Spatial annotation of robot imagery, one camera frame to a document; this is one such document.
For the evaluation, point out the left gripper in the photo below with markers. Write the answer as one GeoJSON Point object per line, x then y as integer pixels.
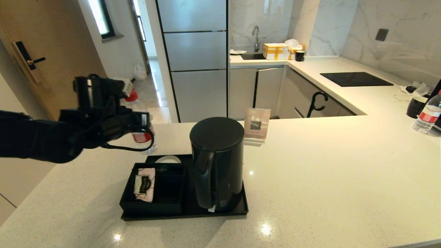
{"type": "Point", "coordinates": [110, 125]}

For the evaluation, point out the clear plastic water bottle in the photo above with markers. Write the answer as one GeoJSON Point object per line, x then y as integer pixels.
{"type": "Point", "coordinates": [427, 117]}
{"type": "Point", "coordinates": [142, 138]}

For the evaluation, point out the black electric kettle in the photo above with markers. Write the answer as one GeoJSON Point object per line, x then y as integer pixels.
{"type": "Point", "coordinates": [220, 165]}

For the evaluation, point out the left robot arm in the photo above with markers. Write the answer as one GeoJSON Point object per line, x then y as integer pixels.
{"type": "Point", "coordinates": [34, 137]}

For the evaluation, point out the pink tea bag packet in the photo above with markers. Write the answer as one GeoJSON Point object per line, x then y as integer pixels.
{"type": "Point", "coordinates": [144, 186]}

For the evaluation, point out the small black cup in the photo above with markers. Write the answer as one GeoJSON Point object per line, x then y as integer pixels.
{"type": "Point", "coordinates": [299, 56]}

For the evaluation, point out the white plastic bag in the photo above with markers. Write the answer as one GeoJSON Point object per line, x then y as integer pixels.
{"type": "Point", "coordinates": [140, 72]}

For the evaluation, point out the dark framed window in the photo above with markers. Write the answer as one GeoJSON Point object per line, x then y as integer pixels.
{"type": "Point", "coordinates": [100, 17]}

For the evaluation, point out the silver refrigerator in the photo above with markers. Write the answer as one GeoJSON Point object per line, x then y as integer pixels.
{"type": "Point", "coordinates": [196, 51]}

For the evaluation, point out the brown wooden door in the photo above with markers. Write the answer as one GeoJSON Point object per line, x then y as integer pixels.
{"type": "Point", "coordinates": [62, 41]}

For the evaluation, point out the white round coaster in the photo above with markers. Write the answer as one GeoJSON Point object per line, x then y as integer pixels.
{"type": "Point", "coordinates": [168, 159]}

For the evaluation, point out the black compartment box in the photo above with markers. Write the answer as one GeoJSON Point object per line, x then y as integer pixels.
{"type": "Point", "coordinates": [168, 189]}

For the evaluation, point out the grey cabinet door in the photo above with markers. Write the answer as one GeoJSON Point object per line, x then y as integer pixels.
{"type": "Point", "coordinates": [268, 93]}
{"type": "Point", "coordinates": [241, 96]}

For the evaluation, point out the white cloth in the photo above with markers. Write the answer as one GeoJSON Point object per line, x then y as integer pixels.
{"type": "Point", "coordinates": [237, 52]}

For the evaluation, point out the kitchen sink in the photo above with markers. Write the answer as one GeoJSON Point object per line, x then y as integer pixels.
{"type": "Point", "coordinates": [253, 56]}

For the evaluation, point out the QR code sign stand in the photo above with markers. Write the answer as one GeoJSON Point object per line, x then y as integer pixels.
{"type": "Point", "coordinates": [256, 122]}

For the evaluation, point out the chrome faucet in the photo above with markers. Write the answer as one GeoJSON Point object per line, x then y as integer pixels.
{"type": "Point", "coordinates": [256, 37]}

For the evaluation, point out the black serving tray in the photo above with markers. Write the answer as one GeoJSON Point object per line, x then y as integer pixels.
{"type": "Point", "coordinates": [172, 217]}

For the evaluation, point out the large yellow taped box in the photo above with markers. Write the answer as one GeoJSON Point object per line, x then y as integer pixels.
{"type": "Point", "coordinates": [275, 51]}

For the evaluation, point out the grey drawer cabinet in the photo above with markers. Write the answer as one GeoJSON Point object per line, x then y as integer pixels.
{"type": "Point", "coordinates": [296, 93]}

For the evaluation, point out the white crumpled tissue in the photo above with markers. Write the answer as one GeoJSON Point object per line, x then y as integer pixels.
{"type": "Point", "coordinates": [292, 42]}

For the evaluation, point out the black induction cooktop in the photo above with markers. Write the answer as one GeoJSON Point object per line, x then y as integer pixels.
{"type": "Point", "coordinates": [355, 79]}

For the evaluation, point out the black mug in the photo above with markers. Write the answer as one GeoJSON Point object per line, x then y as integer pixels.
{"type": "Point", "coordinates": [415, 107]}

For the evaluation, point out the crumpled clear plastic wrap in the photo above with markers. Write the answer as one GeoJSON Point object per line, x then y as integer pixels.
{"type": "Point", "coordinates": [418, 89]}

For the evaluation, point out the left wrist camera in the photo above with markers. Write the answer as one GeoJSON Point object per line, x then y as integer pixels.
{"type": "Point", "coordinates": [146, 120]}

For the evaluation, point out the grey wall socket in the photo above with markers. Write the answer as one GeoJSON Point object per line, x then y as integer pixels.
{"type": "Point", "coordinates": [381, 34]}

